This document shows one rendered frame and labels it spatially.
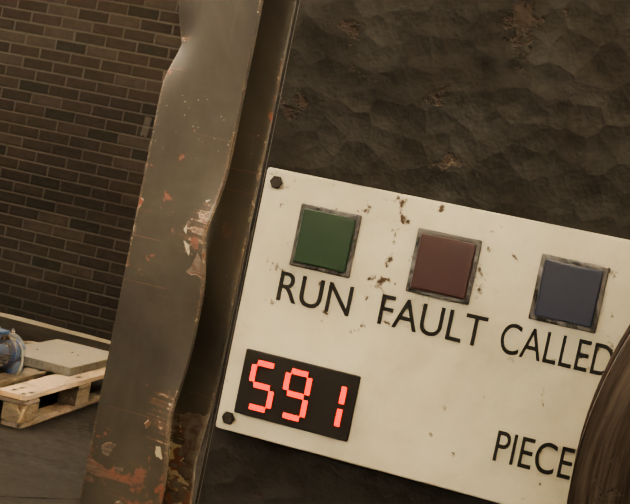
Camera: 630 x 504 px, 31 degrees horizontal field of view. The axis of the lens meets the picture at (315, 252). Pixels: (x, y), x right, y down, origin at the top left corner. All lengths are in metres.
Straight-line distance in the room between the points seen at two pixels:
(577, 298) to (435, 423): 0.12
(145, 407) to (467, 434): 2.74
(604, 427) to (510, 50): 0.27
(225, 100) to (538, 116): 2.63
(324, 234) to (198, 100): 2.65
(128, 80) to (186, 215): 4.12
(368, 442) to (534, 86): 0.26
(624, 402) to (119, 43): 7.00
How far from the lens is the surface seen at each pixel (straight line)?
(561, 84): 0.75
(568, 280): 0.71
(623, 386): 0.59
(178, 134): 3.38
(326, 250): 0.73
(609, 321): 0.72
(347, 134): 0.76
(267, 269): 0.75
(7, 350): 5.20
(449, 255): 0.72
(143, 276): 3.41
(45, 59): 7.71
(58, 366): 5.44
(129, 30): 7.48
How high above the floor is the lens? 1.23
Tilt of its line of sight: 3 degrees down
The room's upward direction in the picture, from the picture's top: 12 degrees clockwise
